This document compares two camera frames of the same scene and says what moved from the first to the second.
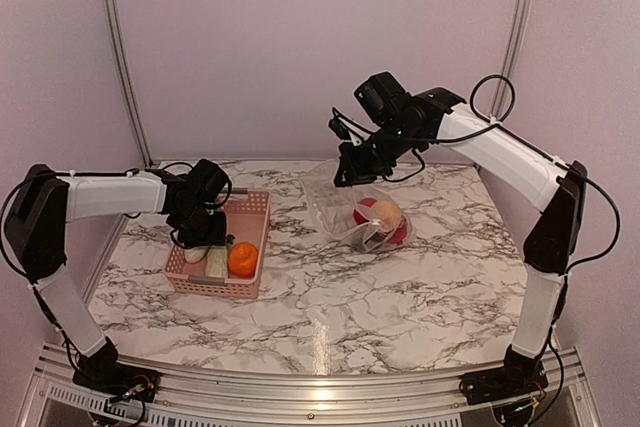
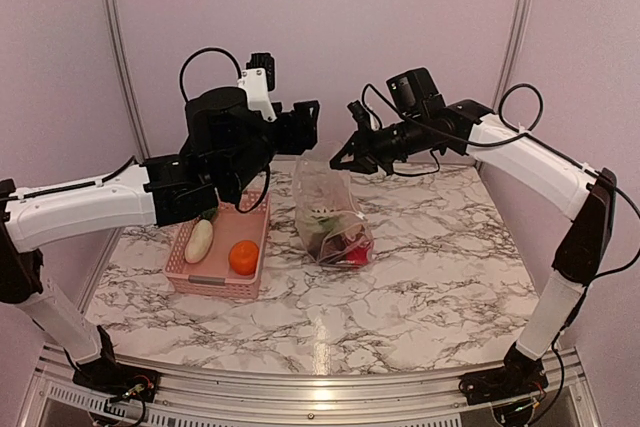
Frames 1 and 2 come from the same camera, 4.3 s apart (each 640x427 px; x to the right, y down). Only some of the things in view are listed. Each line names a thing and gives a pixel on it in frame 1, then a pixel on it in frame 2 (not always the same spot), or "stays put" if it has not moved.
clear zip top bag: (364, 216) to (330, 222)
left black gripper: (216, 237) to (301, 127)
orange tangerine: (243, 259) stays put
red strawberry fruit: (399, 234) to (357, 255)
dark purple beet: (376, 238) to (327, 247)
